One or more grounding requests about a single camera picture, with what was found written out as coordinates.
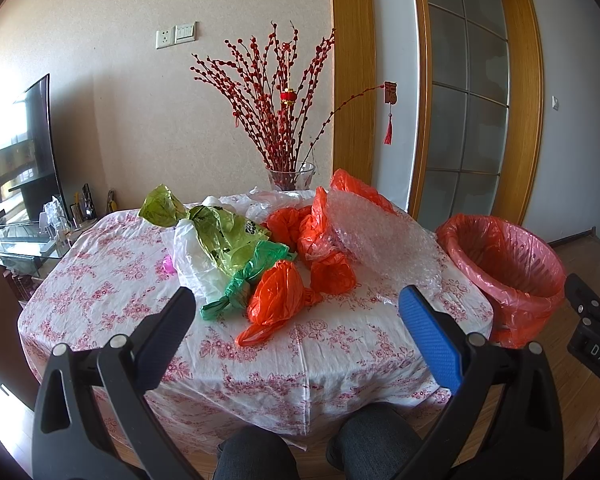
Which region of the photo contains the light green plastic bag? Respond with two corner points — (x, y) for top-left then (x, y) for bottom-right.
(138, 184), (271, 276)

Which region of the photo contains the red fu tassel ornament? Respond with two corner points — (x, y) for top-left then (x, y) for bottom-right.
(384, 81), (398, 145)

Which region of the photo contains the red berry branch bouquet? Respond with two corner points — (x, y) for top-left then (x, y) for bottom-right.
(190, 23), (384, 171)

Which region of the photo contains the person's right knee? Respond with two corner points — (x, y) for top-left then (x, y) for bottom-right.
(325, 403), (422, 479)

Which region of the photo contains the small red lantern ornament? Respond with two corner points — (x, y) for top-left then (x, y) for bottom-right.
(280, 88), (297, 107)

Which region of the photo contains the person's left knee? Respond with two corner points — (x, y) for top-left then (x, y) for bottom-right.
(213, 426), (300, 480)

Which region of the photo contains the small orange plastic bag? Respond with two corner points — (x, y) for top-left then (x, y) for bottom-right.
(310, 252), (358, 295)

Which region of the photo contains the clear glass vase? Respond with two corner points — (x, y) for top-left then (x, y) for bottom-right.
(268, 162), (315, 192)

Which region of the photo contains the white wall light switch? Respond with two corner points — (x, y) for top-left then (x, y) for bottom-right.
(174, 23), (196, 44)

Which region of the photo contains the frosted glass sliding door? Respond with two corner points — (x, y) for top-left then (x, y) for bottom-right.
(418, 0), (509, 230)

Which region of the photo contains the clear bubble wrap sheet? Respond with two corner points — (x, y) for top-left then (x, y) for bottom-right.
(326, 190), (442, 299)

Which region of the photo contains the dark green plastic bag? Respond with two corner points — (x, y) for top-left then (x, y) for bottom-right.
(200, 240), (296, 321)

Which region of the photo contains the person's knee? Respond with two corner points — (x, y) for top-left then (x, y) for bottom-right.
(325, 403), (422, 479)
(213, 426), (300, 480)

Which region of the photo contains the white wall socket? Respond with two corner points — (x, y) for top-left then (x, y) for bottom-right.
(155, 28), (174, 50)

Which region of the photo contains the black flat television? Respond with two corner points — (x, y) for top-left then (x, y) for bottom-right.
(0, 75), (66, 222)

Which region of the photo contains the red lined trash basket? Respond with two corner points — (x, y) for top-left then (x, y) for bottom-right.
(436, 214), (566, 348)

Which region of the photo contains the large orange plastic bag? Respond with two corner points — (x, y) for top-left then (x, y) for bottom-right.
(263, 169), (396, 268)

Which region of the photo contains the white crumpled bag rear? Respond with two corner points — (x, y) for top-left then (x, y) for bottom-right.
(202, 188), (315, 223)

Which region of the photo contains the glass tv stand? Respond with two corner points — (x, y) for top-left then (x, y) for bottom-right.
(0, 222), (81, 278)

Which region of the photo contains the pink small object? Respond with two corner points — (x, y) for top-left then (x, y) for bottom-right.
(161, 255), (176, 275)

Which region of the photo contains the wooden door frame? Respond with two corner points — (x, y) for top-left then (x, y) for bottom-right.
(407, 0), (544, 226)

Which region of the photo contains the white plastic bag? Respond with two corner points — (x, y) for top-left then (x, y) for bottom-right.
(172, 220), (230, 307)

